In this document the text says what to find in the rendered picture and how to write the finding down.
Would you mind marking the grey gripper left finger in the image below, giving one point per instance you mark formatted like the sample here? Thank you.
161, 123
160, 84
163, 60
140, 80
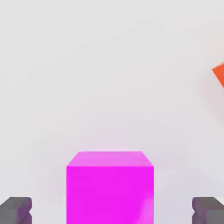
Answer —
14, 211

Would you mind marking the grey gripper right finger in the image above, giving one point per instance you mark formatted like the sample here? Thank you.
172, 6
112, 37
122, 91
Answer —
209, 212

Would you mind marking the small magenta cube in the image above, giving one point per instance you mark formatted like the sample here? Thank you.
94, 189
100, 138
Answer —
109, 192

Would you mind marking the large orange box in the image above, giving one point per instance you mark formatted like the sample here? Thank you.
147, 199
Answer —
219, 73

